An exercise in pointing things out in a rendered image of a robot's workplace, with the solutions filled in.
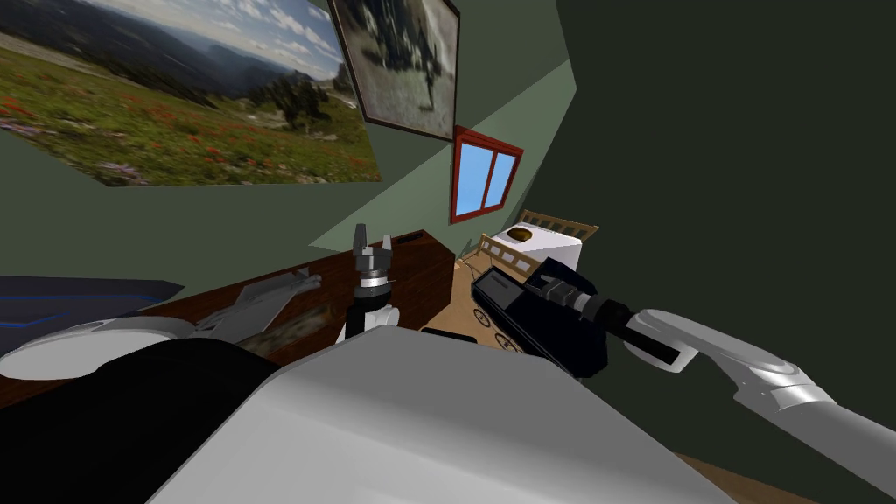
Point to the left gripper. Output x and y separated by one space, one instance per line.
372 266

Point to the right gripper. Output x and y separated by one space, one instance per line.
562 292

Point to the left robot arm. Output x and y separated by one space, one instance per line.
105 427

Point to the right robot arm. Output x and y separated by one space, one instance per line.
770 385

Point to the small black flat bar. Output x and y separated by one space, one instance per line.
409 239

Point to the wooden bed with white cover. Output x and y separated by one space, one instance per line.
549 248

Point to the brown wooden desk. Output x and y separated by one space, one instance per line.
420 280

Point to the brown mottled flat book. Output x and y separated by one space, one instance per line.
294 327

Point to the red framed window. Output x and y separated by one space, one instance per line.
483 175

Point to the grey angular object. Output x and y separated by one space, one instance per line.
252 304

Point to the dark framed grey picture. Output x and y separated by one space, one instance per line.
402 63

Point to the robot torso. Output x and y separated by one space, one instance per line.
420 427

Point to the large landscape meadow picture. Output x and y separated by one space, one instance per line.
175 105

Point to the dark blue flat pad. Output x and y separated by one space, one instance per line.
42 301

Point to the white round plate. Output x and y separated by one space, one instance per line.
56 357

